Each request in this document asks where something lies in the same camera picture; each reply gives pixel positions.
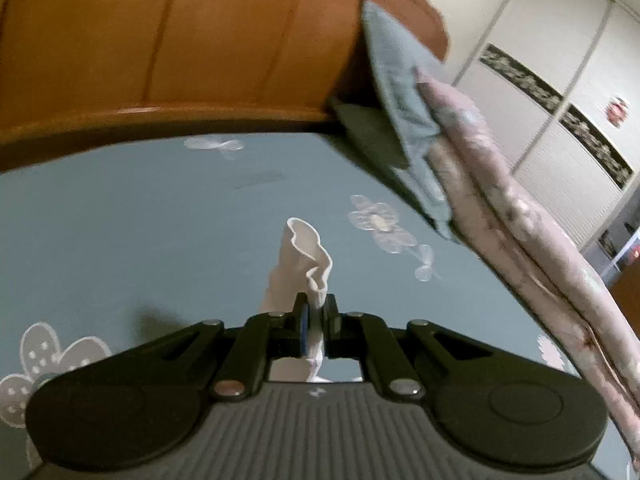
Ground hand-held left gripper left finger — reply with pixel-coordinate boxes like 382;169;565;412
160;292;311;403

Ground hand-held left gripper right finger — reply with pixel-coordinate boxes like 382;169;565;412
320;294;488;402

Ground white bear print sweatshirt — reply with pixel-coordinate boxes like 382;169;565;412
257;217;334;384

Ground bed with teal floral sheet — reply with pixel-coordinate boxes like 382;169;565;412
0;132;587;480

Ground teal pillow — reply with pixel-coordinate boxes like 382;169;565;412
327;100;412;172
360;0;455;239

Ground pink floral quilt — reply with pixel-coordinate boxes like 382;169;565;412
415;67;640;456

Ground doorway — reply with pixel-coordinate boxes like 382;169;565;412
595;225;640;287

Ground wooden door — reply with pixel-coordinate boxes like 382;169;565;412
610;260;640;337

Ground wooden headboard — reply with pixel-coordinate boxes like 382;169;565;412
0;0;451;173

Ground red round sticker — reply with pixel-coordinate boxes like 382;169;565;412
607;97;632;127

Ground white slatted wardrobe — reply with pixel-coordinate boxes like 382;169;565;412
450;0;640;262

